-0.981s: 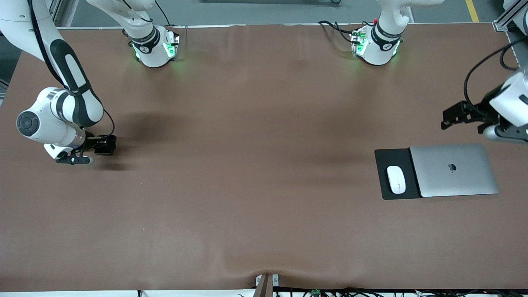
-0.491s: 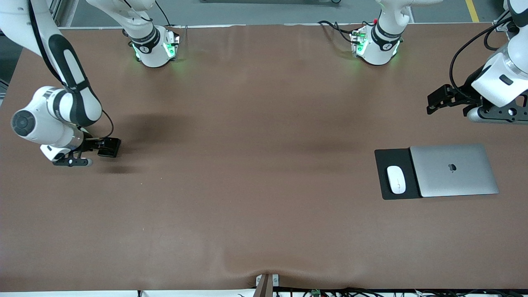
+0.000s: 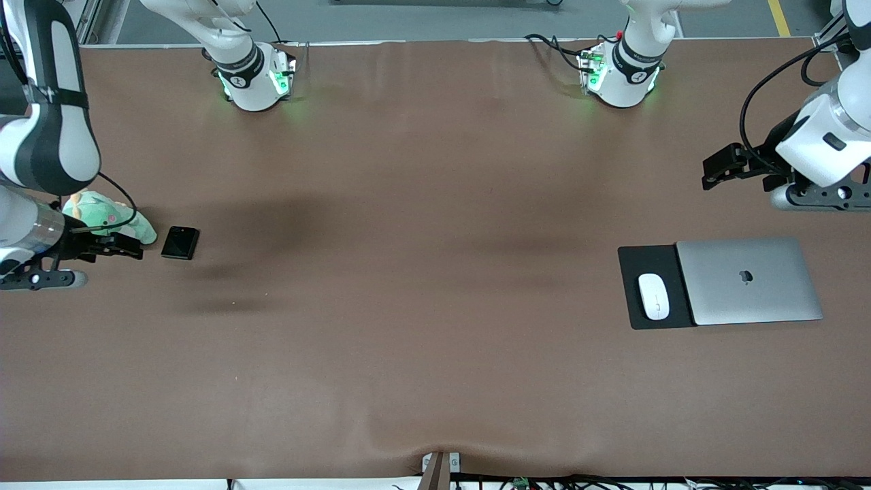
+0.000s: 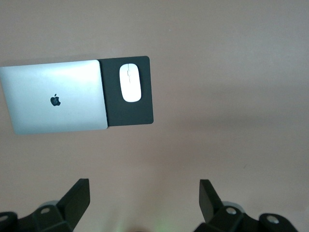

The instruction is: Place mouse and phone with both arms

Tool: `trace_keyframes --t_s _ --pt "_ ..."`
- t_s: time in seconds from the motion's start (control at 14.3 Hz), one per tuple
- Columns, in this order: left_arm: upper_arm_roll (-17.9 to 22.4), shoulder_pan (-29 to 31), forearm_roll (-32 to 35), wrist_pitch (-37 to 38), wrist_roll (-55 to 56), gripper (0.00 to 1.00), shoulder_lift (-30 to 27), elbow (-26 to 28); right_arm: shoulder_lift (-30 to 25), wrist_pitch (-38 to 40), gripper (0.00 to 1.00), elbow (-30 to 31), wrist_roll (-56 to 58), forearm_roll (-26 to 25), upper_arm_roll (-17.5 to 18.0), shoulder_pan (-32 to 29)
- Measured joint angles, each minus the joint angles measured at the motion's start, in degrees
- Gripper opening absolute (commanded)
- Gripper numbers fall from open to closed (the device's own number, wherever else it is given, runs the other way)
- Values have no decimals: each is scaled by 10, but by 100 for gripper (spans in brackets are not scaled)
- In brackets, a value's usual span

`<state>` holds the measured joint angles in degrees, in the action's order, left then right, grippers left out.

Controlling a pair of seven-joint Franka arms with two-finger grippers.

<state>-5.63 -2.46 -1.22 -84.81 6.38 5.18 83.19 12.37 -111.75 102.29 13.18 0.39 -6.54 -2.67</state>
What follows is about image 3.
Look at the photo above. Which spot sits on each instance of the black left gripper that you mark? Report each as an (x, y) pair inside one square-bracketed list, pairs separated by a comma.
[(774, 152)]

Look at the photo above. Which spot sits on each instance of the green dinosaur plush toy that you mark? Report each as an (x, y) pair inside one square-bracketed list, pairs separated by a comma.
[(95, 207)]

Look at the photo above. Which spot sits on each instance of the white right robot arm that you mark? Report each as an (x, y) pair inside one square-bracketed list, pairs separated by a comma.
[(47, 136)]

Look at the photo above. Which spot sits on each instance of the grey table clamp bracket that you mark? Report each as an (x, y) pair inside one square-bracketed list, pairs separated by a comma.
[(439, 473)]

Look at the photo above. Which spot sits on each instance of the black phone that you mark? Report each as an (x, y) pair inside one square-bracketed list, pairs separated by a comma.
[(180, 243)]

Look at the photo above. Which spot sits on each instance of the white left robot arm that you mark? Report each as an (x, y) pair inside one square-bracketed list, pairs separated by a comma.
[(626, 82)]

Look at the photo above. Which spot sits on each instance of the black mouse pad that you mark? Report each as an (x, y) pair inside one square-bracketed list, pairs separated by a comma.
[(626, 286)]

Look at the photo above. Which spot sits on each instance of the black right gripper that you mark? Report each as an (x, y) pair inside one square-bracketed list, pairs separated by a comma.
[(73, 244)]

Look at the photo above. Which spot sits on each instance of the aluminium frame profile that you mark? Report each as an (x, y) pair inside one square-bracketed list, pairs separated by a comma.
[(827, 37), (88, 20)]

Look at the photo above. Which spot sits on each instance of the white computer mouse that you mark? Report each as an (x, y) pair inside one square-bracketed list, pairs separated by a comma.
[(653, 297)]

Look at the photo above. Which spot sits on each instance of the silver closed laptop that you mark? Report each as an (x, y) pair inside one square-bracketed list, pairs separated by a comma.
[(748, 299)]

